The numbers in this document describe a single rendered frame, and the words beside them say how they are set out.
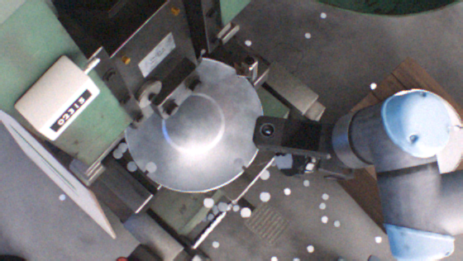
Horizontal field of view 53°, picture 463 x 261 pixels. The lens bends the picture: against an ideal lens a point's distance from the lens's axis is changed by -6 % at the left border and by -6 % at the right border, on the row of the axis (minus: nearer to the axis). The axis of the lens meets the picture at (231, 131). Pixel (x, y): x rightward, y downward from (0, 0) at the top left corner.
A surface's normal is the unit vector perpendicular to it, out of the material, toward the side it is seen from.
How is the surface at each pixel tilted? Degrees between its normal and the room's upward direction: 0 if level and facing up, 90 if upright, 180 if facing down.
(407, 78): 0
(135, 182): 0
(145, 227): 0
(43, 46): 90
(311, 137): 11
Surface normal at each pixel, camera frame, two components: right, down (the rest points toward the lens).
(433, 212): 0.00, -0.11
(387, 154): -0.78, 0.07
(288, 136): -0.19, -0.32
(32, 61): 0.75, 0.64
